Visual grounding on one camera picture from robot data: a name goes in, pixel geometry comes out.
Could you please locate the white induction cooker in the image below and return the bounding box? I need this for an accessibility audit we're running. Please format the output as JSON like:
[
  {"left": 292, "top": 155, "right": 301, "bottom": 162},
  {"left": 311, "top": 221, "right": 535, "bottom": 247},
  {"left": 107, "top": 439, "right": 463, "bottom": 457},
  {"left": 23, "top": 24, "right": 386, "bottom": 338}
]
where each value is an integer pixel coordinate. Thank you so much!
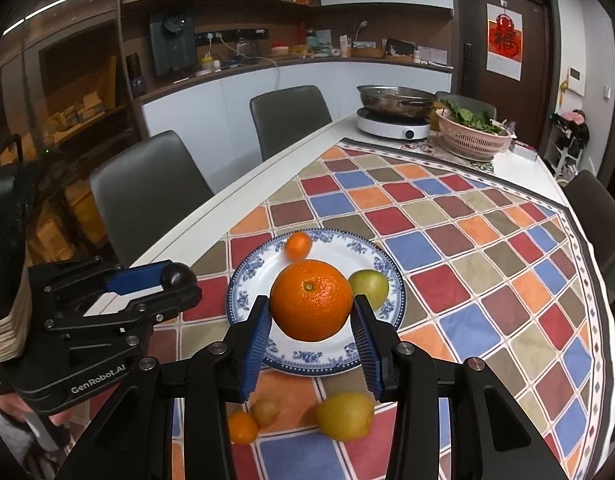
[{"left": 356, "top": 107, "right": 431, "bottom": 142}]

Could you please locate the green apple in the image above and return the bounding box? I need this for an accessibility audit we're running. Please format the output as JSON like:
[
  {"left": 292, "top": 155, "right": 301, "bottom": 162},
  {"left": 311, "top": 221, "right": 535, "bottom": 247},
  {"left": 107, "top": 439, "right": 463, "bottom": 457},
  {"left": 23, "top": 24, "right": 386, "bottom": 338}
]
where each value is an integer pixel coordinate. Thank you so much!
[{"left": 349, "top": 270, "right": 390, "bottom": 310}]

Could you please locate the near grey dining chair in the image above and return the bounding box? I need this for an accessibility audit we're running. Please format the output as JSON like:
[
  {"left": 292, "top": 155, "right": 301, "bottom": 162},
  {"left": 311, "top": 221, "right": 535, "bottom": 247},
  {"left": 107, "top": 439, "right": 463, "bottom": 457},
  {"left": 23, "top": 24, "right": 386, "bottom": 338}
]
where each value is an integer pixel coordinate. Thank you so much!
[{"left": 90, "top": 130, "right": 214, "bottom": 266}]

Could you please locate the far grey dining chair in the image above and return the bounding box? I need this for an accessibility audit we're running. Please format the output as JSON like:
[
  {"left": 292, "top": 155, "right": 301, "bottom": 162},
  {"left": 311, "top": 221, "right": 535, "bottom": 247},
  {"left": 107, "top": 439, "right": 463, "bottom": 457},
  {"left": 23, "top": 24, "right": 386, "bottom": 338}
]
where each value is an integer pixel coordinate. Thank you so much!
[{"left": 250, "top": 86, "right": 332, "bottom": 160}]

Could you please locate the red fu door poster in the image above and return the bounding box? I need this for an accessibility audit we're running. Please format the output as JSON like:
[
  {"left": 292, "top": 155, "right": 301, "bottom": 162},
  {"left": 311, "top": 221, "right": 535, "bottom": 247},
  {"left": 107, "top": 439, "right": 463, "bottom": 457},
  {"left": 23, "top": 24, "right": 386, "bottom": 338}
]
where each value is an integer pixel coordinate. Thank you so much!
[{"left": 485, "top": 3, "right": 523, "bottom": 81}]

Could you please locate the steel wok pan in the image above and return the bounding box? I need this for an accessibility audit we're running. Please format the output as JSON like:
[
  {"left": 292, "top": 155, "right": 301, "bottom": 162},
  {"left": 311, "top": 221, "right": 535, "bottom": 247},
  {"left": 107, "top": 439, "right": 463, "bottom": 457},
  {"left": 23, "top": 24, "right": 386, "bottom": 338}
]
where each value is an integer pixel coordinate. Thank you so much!
[{"left": 357, "top": 84, "right": 437, "bottom": 119}]

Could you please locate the small white box on table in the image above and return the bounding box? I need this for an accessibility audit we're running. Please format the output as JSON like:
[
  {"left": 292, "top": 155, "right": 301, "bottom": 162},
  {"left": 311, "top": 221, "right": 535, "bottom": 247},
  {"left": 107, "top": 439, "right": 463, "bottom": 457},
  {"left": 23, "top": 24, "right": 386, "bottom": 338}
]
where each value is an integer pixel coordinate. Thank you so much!
[{"left": 510, "top": 140, "right": 539, "bottom": 162}]

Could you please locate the yellow pear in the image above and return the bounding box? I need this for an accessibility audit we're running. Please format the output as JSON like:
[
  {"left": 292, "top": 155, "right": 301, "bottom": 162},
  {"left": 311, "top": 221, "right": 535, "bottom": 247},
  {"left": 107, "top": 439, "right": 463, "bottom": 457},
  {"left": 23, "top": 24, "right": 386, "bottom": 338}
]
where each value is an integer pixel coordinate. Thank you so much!
[{"left": 316, "top": 392, "right": 375, "bottom": 442}]

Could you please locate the large orange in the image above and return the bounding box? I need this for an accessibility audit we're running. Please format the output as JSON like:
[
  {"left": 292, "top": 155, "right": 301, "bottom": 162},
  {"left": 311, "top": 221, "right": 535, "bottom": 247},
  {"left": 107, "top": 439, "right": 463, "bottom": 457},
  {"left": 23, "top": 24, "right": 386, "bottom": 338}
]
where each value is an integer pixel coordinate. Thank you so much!
[{"left": 269, "top": 259, "right": 354, "bottom": 342}]

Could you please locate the grey dining chair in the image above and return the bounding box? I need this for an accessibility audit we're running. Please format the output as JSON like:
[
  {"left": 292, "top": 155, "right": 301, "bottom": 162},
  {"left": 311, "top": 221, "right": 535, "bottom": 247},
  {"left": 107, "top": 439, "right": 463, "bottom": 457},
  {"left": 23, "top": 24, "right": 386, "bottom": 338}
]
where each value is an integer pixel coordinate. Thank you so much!
[
  {"left": 90, "top": 130, "right": 214, "bottom": 266},
  {"left": 250, "top": 86, "right": 332, "bottom": 160}
]

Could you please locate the small mandarin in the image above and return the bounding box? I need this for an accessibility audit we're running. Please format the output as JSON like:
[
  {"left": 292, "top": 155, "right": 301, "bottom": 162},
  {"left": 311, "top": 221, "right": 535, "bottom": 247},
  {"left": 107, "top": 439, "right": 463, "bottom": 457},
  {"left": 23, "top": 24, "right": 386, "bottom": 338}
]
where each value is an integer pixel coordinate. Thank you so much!
[
  {"left": 228, "top": 412, "right": 260, "bottom": 445},
  {"left": 284, "top": 232, "right": 313, "bottom": 262}
]

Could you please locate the blue white patterned plate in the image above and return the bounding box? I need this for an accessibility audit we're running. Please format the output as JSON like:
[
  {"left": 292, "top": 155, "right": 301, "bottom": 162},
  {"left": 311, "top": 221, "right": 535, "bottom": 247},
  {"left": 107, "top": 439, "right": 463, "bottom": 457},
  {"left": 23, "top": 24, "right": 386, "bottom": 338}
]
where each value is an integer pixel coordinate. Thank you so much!
[{"left": 226, "top": 229, "right": 406, "bottom": 376}]

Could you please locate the pink basket with greens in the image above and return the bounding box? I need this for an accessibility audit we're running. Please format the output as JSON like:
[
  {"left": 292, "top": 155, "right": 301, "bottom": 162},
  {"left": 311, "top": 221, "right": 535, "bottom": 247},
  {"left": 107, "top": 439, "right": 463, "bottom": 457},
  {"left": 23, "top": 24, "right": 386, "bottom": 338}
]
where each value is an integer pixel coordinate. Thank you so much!
[{"left": 434, "top": 99, "right": 516, "bottom": 162}]

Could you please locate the right side grey chair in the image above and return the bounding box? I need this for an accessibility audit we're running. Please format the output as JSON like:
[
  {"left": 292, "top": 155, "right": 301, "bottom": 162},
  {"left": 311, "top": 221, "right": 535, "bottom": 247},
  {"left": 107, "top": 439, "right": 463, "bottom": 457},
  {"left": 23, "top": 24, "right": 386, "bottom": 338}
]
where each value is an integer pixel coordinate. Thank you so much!
[{"left": 561, "top": 169, "right": 615, "bottom": 276}]

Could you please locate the dark brown door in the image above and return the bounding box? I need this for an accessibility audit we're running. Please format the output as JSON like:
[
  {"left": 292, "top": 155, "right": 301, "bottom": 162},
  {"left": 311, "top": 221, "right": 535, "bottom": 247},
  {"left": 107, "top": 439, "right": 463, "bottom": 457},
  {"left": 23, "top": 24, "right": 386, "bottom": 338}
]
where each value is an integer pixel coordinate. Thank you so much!
[{"left": 452, "top": 0, "right": 561, "bottom": 153}]

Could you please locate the colourful checkered tablecloth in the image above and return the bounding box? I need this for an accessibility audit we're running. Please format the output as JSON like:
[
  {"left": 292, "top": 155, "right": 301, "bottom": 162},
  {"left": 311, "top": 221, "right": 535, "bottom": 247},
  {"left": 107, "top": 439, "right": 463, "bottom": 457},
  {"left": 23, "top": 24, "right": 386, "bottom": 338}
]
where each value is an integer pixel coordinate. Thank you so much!
[{"left": 150, "top": 141, "right": 615, "bottom": 479}]

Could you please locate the brown kiwi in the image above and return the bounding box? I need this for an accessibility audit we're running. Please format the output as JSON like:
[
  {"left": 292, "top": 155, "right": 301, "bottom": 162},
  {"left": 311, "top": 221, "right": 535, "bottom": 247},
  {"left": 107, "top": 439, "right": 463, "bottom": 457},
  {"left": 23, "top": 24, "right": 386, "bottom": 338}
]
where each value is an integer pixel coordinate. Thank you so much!
[{"left": 251, "top": 398, "right": 281, "bottom": 429}]

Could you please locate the black wall coffee machine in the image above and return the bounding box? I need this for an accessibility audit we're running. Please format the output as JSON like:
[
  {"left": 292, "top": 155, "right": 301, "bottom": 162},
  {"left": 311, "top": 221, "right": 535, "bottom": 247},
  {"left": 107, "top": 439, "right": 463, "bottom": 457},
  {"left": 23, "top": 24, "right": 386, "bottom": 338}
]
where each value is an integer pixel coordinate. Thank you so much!
[{"left": 149, "top": 12, "right": 198, "bottom": 76}]

